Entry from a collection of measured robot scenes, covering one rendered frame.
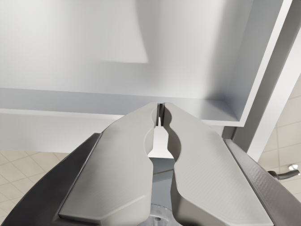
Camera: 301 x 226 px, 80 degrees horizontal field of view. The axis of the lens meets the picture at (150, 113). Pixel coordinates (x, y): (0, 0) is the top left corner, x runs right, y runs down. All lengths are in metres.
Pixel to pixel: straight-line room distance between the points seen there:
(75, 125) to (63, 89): 0.04
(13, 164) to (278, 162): 2.12
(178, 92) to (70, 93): 0.09
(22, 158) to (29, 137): 1.60
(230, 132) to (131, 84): 0.09
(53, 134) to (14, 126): 0.04
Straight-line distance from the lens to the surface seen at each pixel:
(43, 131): 0.21
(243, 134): 0.17
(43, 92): 0.18
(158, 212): 0.43
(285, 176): 1.68
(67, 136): 0.20
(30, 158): 1.78
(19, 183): 2.09
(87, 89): 0.16
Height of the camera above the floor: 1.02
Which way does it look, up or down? 59 degrees down
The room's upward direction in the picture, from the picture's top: 176 degrees counter-clockwise
